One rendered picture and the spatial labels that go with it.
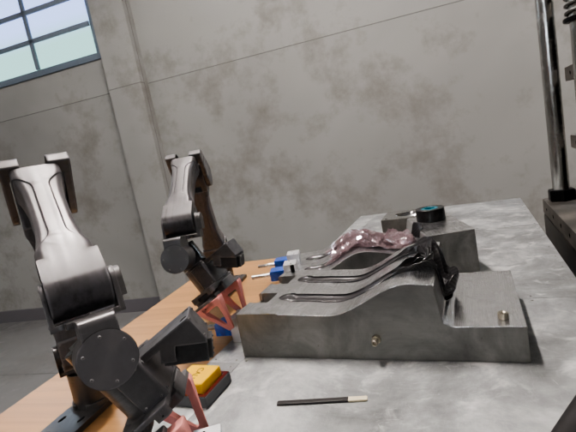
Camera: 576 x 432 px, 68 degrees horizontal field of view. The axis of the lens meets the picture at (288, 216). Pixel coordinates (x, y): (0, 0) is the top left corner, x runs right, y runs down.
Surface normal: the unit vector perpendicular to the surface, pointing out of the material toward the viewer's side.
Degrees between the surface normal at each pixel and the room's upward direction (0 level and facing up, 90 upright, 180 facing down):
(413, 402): 0
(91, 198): 90
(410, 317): 90
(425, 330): 90
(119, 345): 77
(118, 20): 90
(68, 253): 39
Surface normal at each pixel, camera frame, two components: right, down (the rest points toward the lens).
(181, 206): -0.15, -0.72
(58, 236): 0.20, -0.74
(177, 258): -0.01, -0.02
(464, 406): -0.18, -0.97
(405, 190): -0.26, 0.19
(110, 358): 0.49, -0.19
